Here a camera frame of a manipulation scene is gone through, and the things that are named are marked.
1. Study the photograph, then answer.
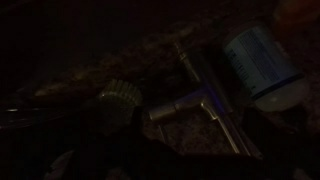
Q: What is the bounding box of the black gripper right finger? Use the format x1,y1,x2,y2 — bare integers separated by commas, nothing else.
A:
244,107,302,162

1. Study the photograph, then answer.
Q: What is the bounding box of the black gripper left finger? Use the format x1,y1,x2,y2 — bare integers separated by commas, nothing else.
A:
126,106,162,168

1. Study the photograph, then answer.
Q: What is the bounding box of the white bottle blue label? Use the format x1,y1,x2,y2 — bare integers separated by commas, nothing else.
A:
222,22,312,113

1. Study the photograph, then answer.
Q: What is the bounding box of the chrome faucet lever handle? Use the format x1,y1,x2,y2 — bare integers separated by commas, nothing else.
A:
147,95,205,122

